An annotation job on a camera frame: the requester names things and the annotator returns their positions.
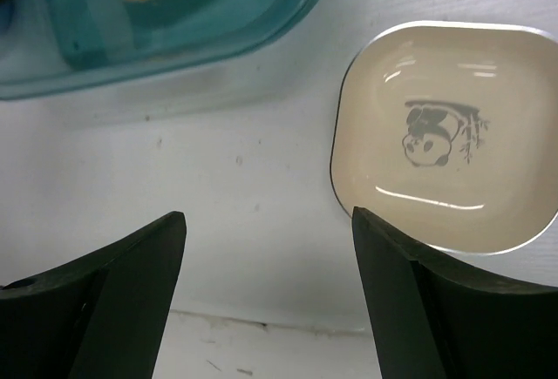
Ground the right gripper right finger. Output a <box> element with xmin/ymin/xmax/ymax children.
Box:
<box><xmin>351</xmin><ymin>207</ymin><xmax>557</xmax><ymax>378</ymax></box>

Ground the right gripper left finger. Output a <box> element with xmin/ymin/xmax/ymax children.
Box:
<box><xmin>1</xmin><ymin>212</ymin><xmax>187</xmax><ymax>378</ymax></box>

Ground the teal transparent plastic bin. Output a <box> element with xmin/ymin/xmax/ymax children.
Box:
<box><xmin>1</xmin><ymin>0</ymin><xmax>319</xmax><ymax>101</ymax></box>

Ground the cream plate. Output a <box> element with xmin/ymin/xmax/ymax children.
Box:
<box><xmin>330</xmin><ymin>20</ymin><xmax>557</xmax><ymax>255</ymax></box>

